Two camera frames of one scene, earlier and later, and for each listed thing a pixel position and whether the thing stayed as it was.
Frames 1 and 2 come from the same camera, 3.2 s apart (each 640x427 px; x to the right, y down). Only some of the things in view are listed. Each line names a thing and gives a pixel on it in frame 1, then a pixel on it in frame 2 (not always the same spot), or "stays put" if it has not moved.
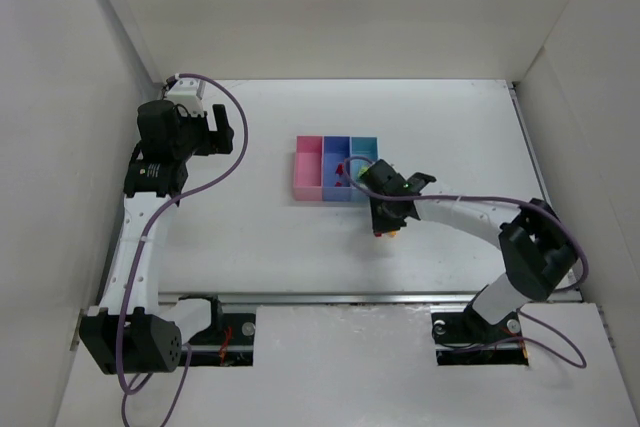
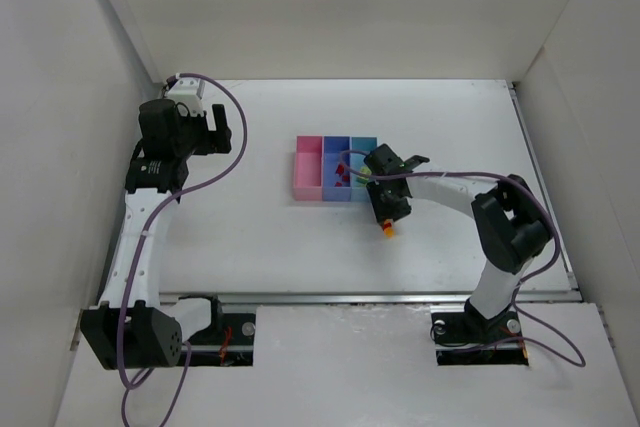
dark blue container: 336,150 stays put
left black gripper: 211,134 stays put
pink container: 309,168 stays put
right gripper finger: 388,222 -> 392,209
